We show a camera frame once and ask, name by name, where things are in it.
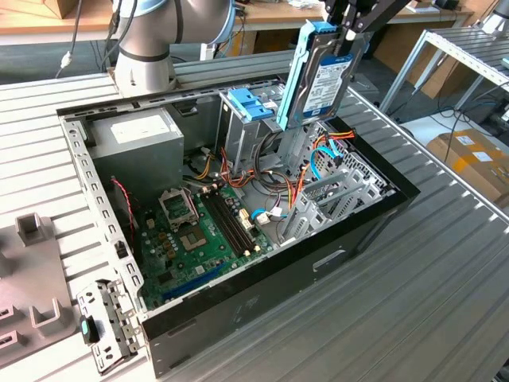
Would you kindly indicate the grey parts rack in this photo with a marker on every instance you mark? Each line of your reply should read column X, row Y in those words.
column 28, row 278

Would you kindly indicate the metal slot retainer bracket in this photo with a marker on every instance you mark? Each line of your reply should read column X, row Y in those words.
column 119, row 318

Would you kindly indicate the light brown cardboard box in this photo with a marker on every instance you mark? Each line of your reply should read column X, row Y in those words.
column 59, row 8

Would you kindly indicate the wooden top desk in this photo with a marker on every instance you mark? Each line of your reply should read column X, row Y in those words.
column 40, row 24

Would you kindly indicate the CPU socket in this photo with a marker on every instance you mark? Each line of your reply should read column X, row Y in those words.
column 193, row 240

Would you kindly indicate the grey metal drive cage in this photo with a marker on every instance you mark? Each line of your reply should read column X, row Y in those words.
column 246, row 139

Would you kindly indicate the green motherboard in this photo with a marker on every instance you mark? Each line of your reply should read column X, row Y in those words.
column 191, row 270

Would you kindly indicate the small black case switch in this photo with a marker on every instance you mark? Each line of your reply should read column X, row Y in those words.
column 119, row 250

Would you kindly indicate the black RAM slot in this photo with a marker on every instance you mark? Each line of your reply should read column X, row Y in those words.
column 224, row 227
column 235, row 223

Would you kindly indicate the black teal latch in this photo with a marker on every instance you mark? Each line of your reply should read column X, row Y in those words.
column 84, row 328

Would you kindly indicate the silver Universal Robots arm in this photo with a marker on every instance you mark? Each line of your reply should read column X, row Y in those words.
column 143, row 67

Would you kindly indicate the small brown cardboard box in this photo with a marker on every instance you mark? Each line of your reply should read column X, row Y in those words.
column 274, row 40

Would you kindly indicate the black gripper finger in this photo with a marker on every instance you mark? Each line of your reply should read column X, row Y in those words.
column 336, row 10
column 366, row 16

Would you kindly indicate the large flat cardboard sheet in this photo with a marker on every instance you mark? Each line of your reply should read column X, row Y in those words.
column 397, row 51

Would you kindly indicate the hard disk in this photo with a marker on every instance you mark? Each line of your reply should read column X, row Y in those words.
column 318, row 87

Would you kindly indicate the grey power supply unit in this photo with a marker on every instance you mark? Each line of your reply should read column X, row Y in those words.
column 135, row 159

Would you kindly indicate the black open PC case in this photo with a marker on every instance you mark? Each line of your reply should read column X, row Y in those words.
column 278, row 294

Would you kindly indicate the blue expansion slot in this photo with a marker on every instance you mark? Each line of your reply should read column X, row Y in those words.
column 191, row 284

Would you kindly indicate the cardboard box with labels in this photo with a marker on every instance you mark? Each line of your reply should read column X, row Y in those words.
column 477, row 175

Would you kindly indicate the aluminium frame slat table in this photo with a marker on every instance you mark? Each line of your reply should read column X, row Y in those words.
column 435, row 36

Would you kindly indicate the blue drive carrier tab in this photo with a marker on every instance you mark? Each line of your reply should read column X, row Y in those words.
column 246, row 101

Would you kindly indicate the grey metal disk bay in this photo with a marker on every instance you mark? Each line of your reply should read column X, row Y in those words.
column 306, row 207

